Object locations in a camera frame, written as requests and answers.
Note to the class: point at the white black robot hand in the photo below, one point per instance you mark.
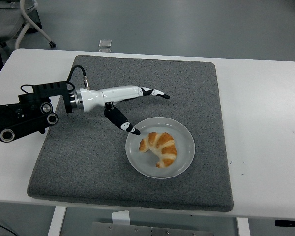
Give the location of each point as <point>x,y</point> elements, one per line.
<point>118,93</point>

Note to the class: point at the golden croissant bread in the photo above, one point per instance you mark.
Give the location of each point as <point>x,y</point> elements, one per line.
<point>167,147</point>

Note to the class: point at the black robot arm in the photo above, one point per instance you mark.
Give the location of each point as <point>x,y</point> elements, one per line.
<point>51,89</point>

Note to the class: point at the pale grey round plate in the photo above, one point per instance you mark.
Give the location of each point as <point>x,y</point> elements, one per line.
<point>184,152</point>

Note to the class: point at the grey felt mat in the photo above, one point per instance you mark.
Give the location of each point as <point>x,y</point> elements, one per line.
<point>137,73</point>

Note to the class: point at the silver floor socket box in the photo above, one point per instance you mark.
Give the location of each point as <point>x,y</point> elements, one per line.
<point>104,50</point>
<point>105,43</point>

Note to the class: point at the grey office chair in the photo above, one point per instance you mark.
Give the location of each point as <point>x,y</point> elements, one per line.
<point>2,24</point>

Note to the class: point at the white table leg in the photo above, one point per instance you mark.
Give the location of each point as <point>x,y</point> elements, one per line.
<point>243,227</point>
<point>57,221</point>

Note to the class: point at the black table control panel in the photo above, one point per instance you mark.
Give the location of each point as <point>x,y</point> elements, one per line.
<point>290,223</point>

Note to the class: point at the white table bracket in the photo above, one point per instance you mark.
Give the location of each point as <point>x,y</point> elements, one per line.
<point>121,217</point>

